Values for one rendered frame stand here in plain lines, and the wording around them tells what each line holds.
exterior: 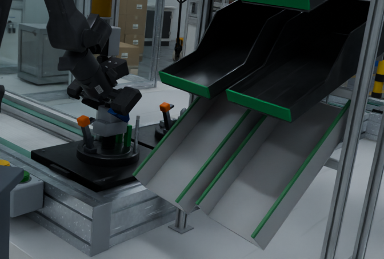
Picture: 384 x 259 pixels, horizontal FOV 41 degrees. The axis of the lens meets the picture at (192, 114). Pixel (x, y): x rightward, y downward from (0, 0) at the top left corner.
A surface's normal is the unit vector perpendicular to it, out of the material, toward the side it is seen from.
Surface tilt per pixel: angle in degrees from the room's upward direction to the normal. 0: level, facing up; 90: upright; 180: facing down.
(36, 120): 90
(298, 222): 0
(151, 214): 90
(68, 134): 90
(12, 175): 0
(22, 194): 90
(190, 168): 45
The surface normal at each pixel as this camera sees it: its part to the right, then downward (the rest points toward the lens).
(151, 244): 0.11, -0.96
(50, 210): -0.63, 0.13
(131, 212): 0.77, 0.25
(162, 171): -0.46, -0.62
